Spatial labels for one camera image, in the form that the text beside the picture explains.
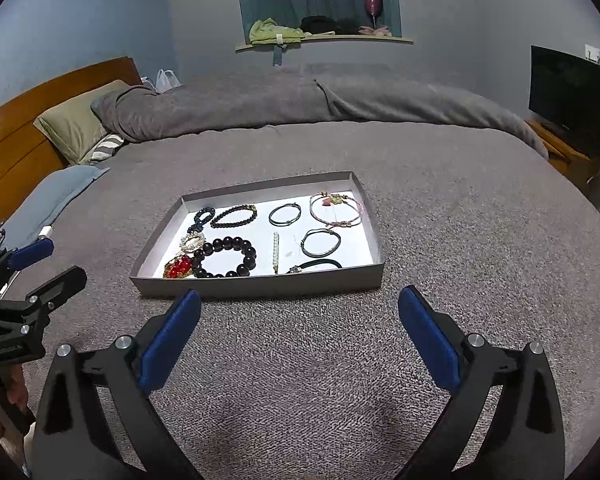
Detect black television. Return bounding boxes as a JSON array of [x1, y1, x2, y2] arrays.
[[528, 45, 600, 164]]

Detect wooden headboard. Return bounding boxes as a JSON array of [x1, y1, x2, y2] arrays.
[[0, 56, 145, 221]]

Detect wooden window shelf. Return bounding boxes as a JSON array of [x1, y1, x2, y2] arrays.
[[235, 34, 415, 52]]

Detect person's left hand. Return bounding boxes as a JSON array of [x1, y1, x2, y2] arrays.
[[4, 364, 29, 407]]

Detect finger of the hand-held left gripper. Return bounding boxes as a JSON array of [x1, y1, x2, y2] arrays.
[[0, 237, 55, 292], [0, 266, 88, 322]]

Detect black cloth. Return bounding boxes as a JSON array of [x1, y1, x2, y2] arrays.
[[300, 15, 362, 36]]

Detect large dark bead bracelet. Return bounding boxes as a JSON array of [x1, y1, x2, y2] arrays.
[[192, 235, 258, 280]]

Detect pearl and gold bracelet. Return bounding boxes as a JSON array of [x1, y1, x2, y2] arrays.
[[179, 232, 207, 254]]

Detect black hair tie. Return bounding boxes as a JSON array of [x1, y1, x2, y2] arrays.
[[285, 258, 344, 275]]

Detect white plastic bag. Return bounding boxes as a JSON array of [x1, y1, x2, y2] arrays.
[[141, 68, 182, 94]]

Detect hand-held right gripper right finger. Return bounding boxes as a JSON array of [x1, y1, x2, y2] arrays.
[[392, 285, 566, 480]]

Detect red and gold bracelet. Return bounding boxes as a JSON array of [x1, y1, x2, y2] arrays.
[[162, 254, 197, 280]]

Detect olive green pillow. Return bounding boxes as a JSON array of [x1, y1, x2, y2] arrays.
[[33, 79, 131, 166]]

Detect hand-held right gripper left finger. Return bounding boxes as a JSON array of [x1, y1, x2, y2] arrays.
[[30, 288, 206, 480]]

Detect dark bead bracelet gold clasp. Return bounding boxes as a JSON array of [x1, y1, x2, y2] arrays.
[[209, 203, 258, 229]]

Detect striped pillow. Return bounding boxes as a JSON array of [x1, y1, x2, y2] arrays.
[[87, 132, 128, 165]]

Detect grey bed blanket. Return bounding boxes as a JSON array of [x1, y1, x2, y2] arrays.
[[2, 120, 600, 480]]

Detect pink and gold bracelets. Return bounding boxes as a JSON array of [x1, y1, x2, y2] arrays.
[[309, 191, 366, 229]]

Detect grey cardboard tray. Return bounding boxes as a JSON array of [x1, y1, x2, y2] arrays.
[[129, 170, 385, 302]]

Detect wooden television stand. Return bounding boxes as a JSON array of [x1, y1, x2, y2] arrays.
[[524, 118, 600, 187]]

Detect blue grey cloth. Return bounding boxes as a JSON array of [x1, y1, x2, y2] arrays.
[[2, 166, 112, 252]]

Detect dark cord bracelet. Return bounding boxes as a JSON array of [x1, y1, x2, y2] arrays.
[[300, 228, 343, 258], [268, 202, 302, 226]]

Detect grey duvet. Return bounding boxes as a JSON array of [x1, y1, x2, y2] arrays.
[[91, 62, 550, 161]]

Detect green cloth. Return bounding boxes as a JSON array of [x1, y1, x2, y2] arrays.
[[249, 18, 312, 46]]

